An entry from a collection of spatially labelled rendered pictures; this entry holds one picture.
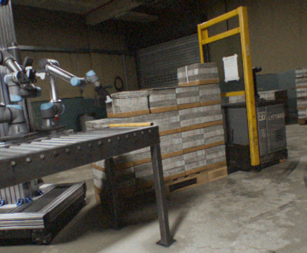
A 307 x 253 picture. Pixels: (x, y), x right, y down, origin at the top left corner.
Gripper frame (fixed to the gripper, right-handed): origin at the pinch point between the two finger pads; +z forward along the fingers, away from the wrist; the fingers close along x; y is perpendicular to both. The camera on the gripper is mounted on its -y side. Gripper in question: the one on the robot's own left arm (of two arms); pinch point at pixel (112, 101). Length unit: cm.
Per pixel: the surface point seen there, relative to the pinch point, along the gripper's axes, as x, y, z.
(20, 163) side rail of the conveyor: 125, 96, -29
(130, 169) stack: 18, 31, 57
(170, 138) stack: 19, -21, 61
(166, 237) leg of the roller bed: 100, 61, 74
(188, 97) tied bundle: 16, -65, 43
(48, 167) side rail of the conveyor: 122, 89, -19
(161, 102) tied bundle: 18.4, -33.9, 26.8
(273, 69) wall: -284, -561, 274
